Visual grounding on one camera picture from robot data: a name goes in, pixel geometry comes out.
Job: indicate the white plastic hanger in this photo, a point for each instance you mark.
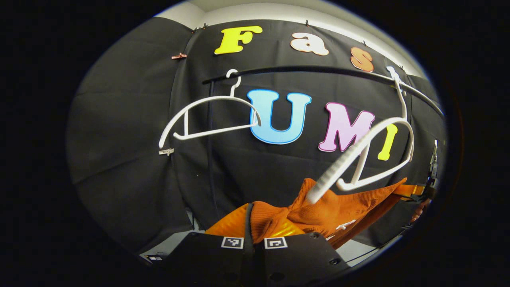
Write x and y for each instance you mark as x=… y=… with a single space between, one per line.
x=215 y=131
x=338 y=167

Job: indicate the silver cloth clip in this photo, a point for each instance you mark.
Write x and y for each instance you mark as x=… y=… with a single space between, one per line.
x=166 y=151

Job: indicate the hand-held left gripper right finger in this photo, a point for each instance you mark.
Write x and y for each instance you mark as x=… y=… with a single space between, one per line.
x=299 y=259

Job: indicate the copper cloth clip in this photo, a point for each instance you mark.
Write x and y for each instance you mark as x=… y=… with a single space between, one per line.
x=179 y=56

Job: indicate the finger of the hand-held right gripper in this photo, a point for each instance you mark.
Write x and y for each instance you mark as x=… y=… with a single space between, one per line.
x=410 y=191

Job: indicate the black backdrop cloth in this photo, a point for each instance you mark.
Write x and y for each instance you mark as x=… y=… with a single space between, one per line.
x=131 y=119

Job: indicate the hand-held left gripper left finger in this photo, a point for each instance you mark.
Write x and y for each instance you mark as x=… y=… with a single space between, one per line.
x=211 y=259

